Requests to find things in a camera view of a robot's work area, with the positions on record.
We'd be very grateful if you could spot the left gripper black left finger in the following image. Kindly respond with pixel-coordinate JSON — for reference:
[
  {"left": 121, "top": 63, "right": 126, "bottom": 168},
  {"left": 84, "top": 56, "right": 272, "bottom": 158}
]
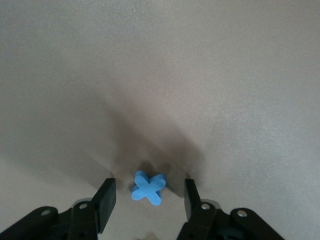
[{"left": 0, "top": 177, "right": 117, "bottom": 240}]

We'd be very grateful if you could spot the large table cover mat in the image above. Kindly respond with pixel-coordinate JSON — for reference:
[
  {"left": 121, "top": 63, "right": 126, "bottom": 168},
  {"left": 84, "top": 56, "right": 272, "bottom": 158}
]
[{"left": 0, "top": 0, "right": 320, "bottom": 240}]

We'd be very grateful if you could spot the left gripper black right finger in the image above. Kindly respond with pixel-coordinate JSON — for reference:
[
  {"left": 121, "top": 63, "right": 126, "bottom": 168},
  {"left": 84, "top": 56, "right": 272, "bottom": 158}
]
[{"left": 176, "top": 178, "right": 286, "bottom": 240}]

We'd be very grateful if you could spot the blue foam letter x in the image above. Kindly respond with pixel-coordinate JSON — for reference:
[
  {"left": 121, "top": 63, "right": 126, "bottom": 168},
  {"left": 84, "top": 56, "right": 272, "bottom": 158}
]
[{"left": 130, "top": 170, "right": 167, "bottom": 207}]

